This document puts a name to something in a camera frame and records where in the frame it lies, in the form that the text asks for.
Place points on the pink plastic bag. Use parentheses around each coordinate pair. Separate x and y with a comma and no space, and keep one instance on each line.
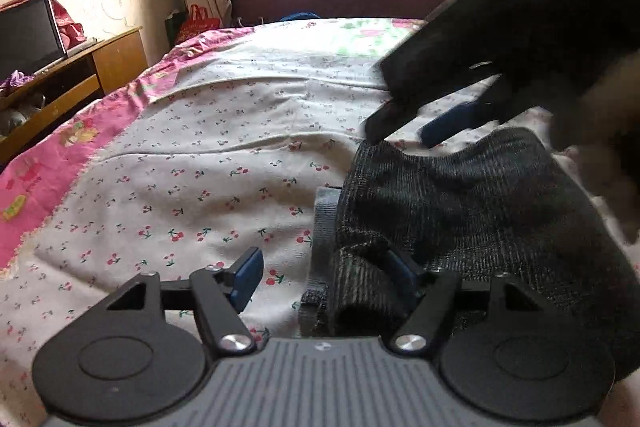
(67,24)

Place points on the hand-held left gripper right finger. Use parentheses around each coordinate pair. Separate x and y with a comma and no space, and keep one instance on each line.
(404,271)

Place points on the blue cloth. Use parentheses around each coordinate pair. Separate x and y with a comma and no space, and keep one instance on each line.
(300,15)

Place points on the wooden side cabinet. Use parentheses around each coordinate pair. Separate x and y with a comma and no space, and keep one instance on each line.
(117,57)

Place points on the purple cloth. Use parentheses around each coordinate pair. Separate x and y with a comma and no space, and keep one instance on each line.
(15,81)

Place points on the black flat screen monitor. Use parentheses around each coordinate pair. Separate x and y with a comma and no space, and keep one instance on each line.
(25,39)

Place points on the pale crumpled bag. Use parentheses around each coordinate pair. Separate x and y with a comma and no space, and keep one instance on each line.
(11,121)

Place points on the red bag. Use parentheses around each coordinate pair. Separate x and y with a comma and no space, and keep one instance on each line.
(200,26)

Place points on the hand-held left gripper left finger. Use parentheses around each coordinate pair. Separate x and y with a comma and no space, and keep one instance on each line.
(248,274)

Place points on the cherry print bed sheet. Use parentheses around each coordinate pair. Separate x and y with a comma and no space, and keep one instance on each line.
(200,147)

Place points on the white flat device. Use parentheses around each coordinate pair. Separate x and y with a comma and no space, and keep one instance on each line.
(82,46)

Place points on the dark grey pants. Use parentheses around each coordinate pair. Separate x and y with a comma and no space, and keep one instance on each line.
(475,217)

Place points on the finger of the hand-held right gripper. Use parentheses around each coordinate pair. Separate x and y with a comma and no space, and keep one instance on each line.
(457,121)
(392,119)

